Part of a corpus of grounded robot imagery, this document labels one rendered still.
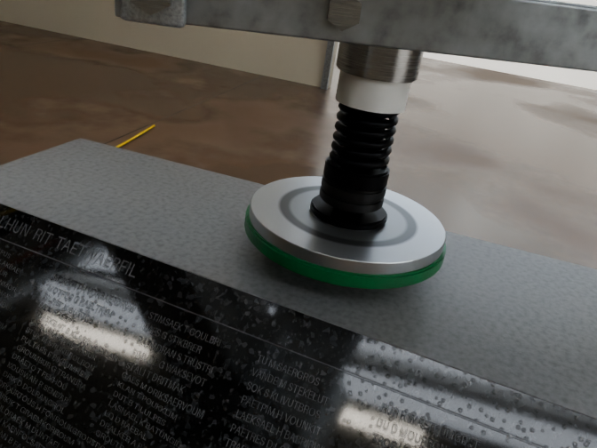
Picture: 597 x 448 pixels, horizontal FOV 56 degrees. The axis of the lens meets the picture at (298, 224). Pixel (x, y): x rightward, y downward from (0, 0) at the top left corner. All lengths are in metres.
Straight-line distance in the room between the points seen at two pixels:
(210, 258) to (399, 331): 0.21
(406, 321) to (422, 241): 0.09
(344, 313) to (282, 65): 5.14
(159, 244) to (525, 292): 0.41
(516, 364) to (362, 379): 0.14
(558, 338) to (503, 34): 0.30
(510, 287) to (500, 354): 0.14
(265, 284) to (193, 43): 5.44
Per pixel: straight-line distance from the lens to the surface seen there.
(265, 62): 5.68
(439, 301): 0.61
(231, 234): 0.66
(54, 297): 0.64
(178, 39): 6.03
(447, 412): 0.52
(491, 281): 0.68
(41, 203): 0.72
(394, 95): 0.55
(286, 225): 0.56
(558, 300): 0.69
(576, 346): 0.62
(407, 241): 0.58
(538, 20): 0.54
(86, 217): 0.68
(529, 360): 0.57
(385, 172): 0.58
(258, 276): 0.58
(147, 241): 0.63
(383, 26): 0.50
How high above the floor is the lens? 1.10
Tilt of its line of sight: 25 degrees down
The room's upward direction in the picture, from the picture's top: 9 degrees clockwise
